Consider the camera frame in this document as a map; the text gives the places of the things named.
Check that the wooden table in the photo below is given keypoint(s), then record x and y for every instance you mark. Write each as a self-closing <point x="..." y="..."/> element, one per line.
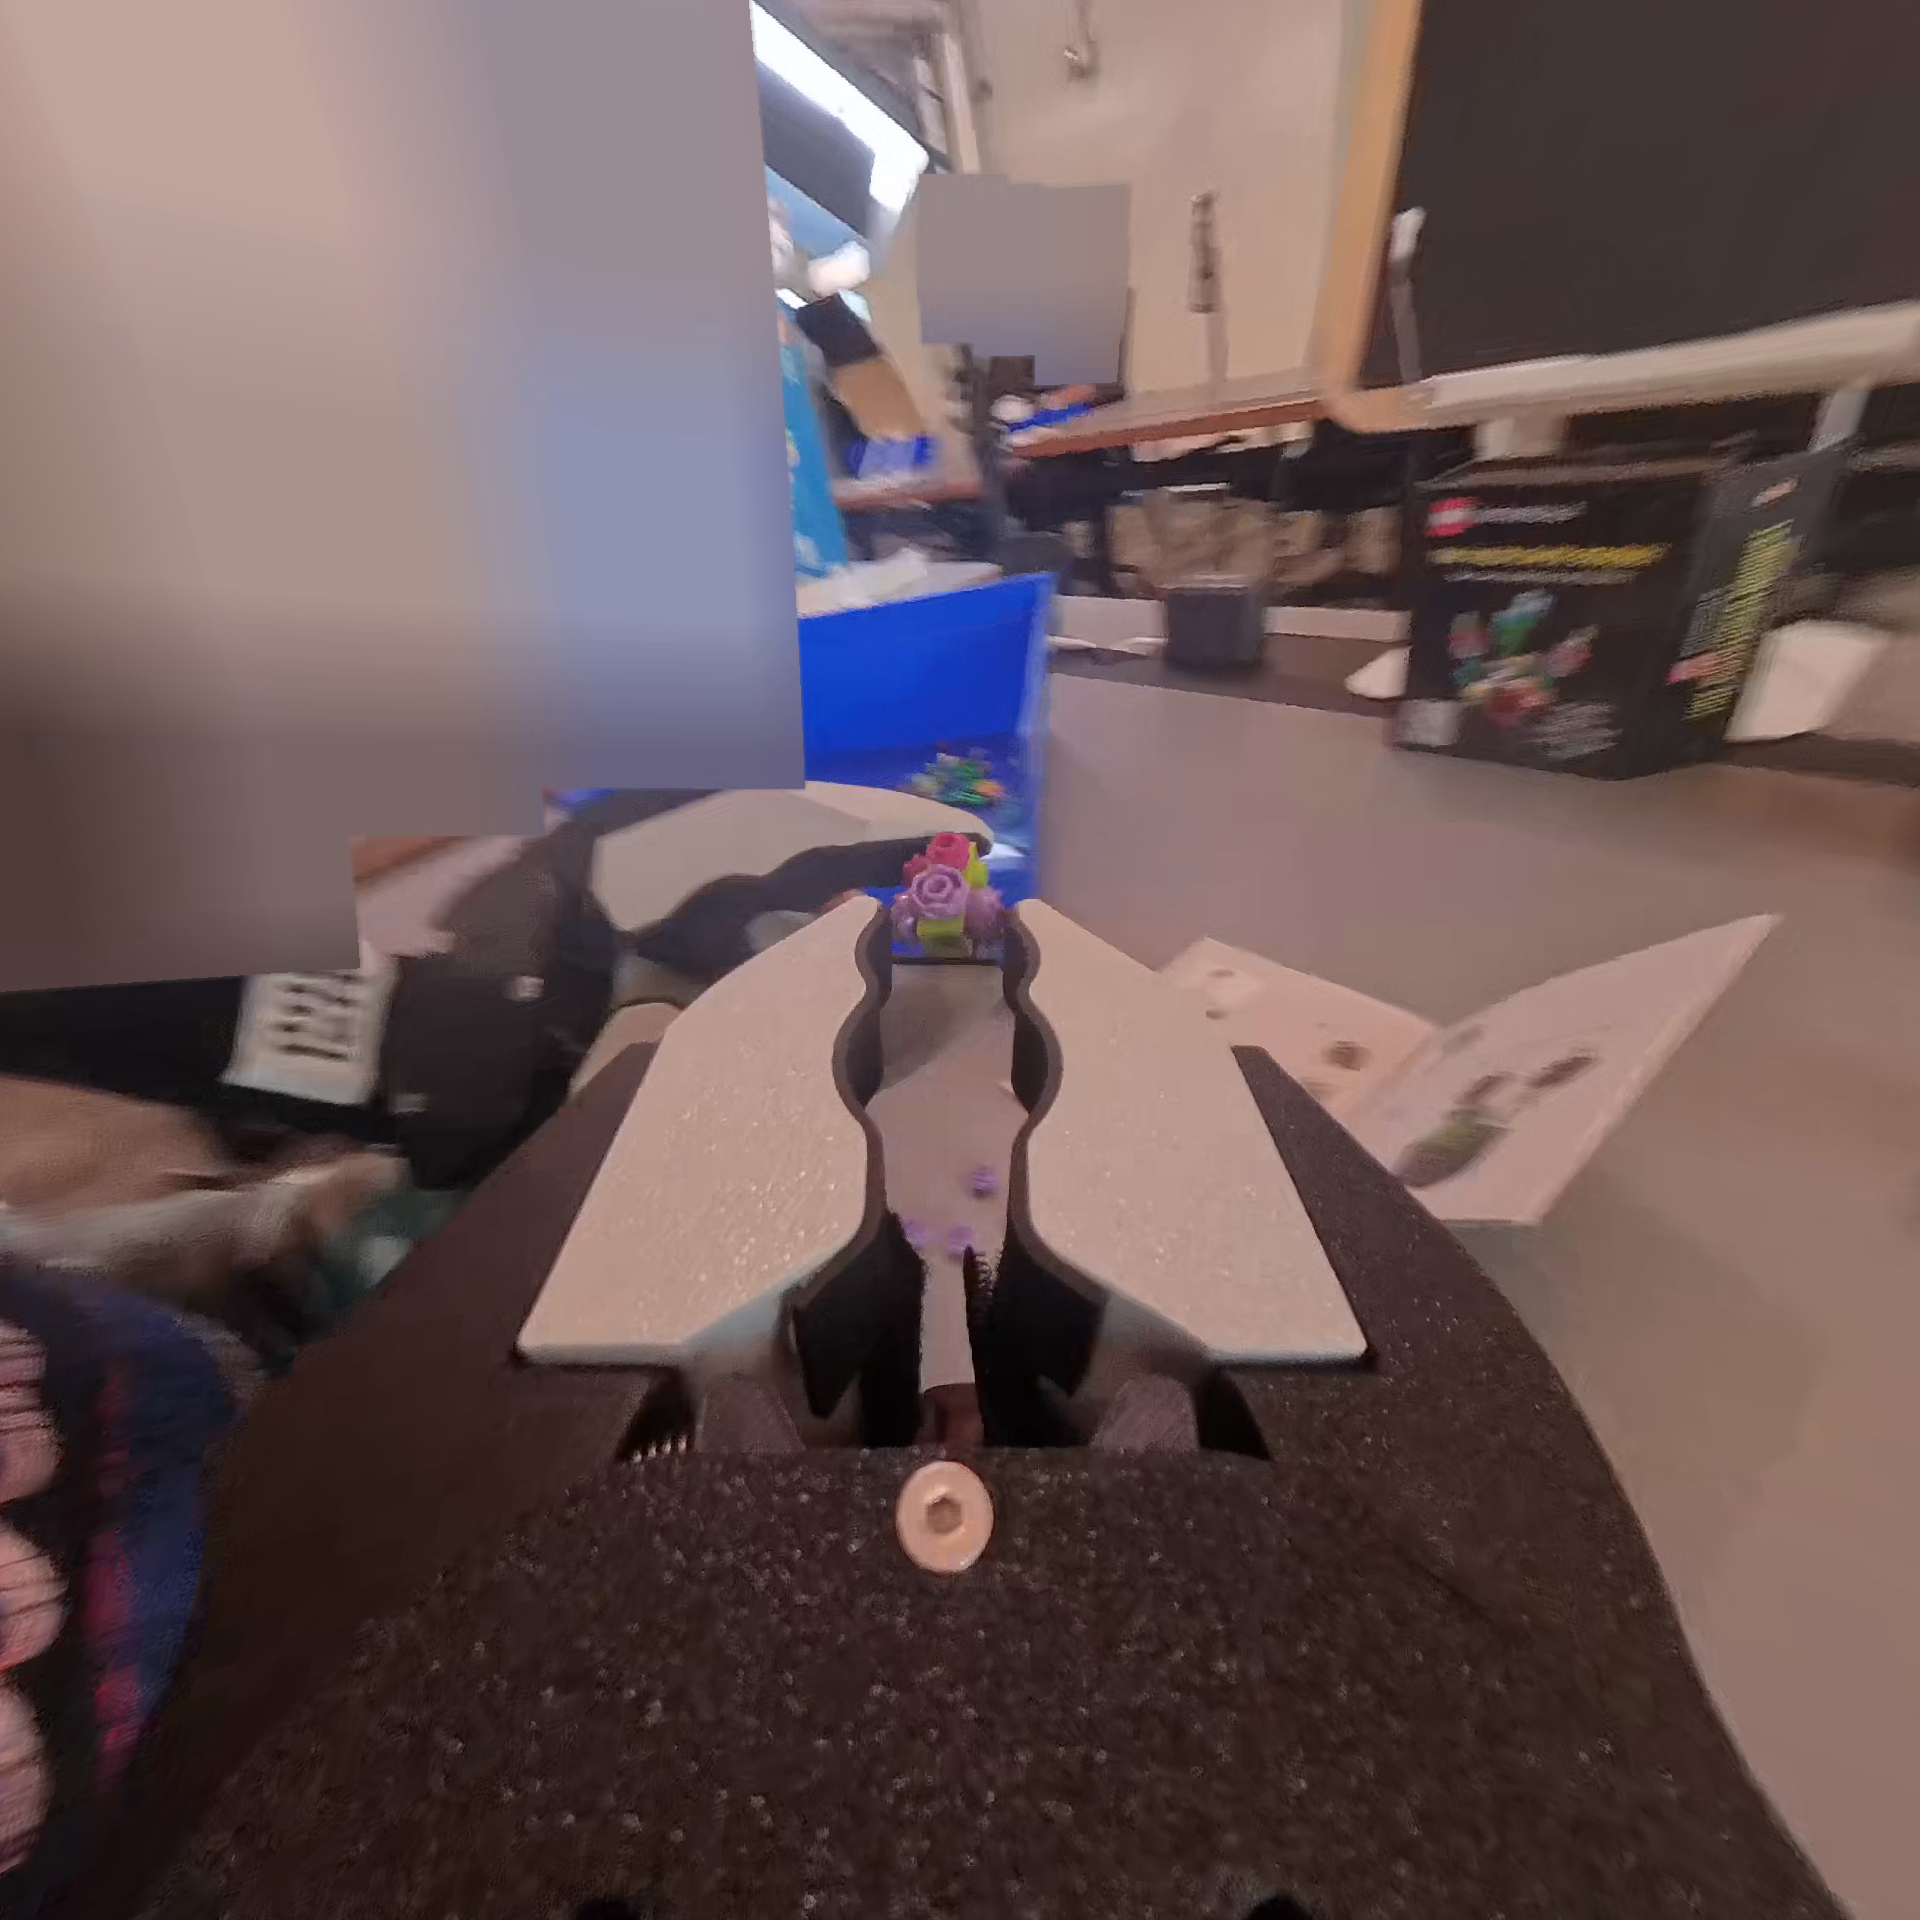
<point x="1156" y="413"/>

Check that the white instruction booklet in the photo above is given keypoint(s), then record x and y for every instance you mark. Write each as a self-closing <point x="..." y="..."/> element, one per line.
<point x="1501" y="1066"/>

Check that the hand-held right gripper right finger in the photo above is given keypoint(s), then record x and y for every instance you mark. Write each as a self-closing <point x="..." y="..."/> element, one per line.
<point x="1188" y="1201"/>

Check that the grey desk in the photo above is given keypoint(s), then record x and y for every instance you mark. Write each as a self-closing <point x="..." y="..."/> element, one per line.
<point x="1681" y="901"/>

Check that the black glossy cardboard box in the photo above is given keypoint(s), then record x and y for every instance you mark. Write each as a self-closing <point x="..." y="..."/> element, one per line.
<point x="1605" y="615"/>

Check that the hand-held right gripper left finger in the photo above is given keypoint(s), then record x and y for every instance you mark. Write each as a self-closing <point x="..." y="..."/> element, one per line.
<point x="708" y="1201"/>

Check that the blue plastic bin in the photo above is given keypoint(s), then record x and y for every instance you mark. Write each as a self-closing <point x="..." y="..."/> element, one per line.
<point x="948" y="706"/>

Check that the pile of small toy bricks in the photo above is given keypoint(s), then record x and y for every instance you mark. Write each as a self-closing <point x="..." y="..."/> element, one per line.
<point x="962" y="775"/>

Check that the person's dark clothing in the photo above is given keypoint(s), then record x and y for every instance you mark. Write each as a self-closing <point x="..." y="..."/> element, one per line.
<point x="92" y="1562"/>

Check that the black board on white stand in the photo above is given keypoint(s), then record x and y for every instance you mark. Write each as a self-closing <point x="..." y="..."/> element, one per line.
<point x="1681" y="180"/>

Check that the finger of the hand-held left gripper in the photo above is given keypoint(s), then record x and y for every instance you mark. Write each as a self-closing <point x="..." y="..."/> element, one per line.
<point x="767" y="832"/>

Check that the person's left forearm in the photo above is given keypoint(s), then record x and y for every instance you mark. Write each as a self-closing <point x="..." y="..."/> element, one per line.
<point x="182" y="1187"/>

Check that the purple yellow flower assembly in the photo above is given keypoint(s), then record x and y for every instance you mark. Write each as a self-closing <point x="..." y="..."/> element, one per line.
<point x="940" y="885"/>

